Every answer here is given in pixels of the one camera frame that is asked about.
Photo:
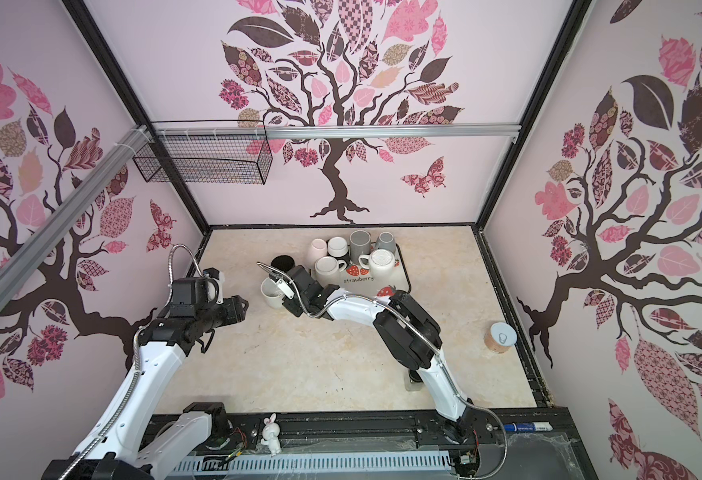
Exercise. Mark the diagonal aluminium rail left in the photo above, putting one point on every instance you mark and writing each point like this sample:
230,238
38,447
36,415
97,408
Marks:
27,259

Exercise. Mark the cream mug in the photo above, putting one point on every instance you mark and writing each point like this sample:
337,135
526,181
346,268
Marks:
272,294

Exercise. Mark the right metal flexible conduit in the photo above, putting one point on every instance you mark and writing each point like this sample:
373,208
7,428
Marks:
423,342

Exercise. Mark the white rabbit figurine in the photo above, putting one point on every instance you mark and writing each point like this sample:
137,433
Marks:
270,435

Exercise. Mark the white slotted cable duct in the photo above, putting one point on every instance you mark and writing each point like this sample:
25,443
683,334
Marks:
193,467

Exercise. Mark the small grey mug right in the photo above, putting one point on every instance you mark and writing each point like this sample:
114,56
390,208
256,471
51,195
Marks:
386,241

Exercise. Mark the white round mug centre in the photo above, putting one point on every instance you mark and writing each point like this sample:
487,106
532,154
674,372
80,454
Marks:
380,263

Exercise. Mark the pink upside-down mug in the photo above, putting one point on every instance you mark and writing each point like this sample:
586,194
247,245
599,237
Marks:
316,250

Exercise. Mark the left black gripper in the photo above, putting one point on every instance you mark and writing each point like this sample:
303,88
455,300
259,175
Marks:
235,312

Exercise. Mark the black mug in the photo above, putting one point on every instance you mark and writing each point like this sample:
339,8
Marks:
283,263

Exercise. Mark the tall grey mug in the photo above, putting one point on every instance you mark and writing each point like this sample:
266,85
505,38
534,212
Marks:
359,244

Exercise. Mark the white strawberry tray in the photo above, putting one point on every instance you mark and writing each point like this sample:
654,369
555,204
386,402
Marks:
359,281

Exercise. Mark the black front base frame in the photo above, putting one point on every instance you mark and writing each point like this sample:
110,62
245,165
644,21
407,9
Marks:
148,446

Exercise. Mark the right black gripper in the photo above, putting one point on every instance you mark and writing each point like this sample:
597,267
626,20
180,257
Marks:
291,305

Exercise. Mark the blue white marker pen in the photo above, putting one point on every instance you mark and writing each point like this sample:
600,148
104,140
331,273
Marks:
528,427

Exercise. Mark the black wire basket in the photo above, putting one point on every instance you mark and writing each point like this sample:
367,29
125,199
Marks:
233,152

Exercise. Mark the horizontal aluminium rail back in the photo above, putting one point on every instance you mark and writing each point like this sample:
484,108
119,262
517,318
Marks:
368,131

